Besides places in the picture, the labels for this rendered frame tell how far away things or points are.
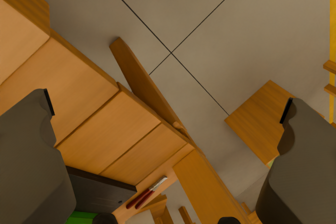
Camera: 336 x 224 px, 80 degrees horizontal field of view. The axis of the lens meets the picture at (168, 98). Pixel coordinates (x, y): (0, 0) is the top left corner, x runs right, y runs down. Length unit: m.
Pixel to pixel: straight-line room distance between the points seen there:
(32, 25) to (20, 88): 0.10
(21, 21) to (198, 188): 0.51
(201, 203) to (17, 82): 0.47
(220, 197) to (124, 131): 0.29
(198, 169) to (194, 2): 1.08
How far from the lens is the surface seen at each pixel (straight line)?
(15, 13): 0.29
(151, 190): 0.67
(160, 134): 0.49
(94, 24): 1.24
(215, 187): 0.57
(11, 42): 0.30
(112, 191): 0.57
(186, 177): 0.60
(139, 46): 1.35
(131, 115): 0.42
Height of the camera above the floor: 1.17
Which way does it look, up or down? 44 degrees down
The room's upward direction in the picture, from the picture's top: 144 degrees clockwise
